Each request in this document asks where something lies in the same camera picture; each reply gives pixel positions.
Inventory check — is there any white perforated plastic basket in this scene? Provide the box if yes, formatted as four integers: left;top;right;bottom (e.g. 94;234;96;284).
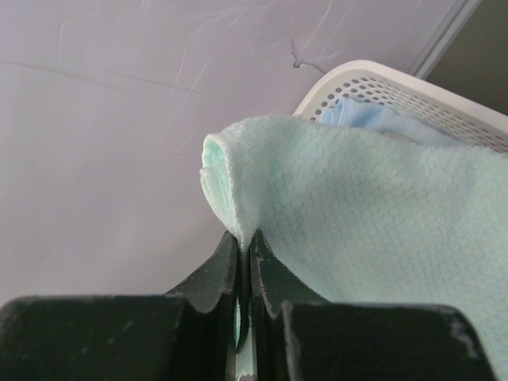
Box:
294;60;507;153

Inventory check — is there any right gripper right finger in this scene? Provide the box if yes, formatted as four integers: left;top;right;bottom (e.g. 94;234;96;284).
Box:
249;231;495;380

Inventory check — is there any light blue folded towel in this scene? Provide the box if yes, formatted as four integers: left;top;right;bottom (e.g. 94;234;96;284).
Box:
319;98;466;146

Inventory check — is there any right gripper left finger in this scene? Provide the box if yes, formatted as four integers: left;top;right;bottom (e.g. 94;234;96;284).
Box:
1;233;238;380

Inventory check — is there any left aluminium frame post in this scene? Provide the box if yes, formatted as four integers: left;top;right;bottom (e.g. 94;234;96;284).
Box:
409;0;482;79

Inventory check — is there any white mint towel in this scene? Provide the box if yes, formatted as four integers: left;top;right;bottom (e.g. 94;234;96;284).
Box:
200;116;507;380

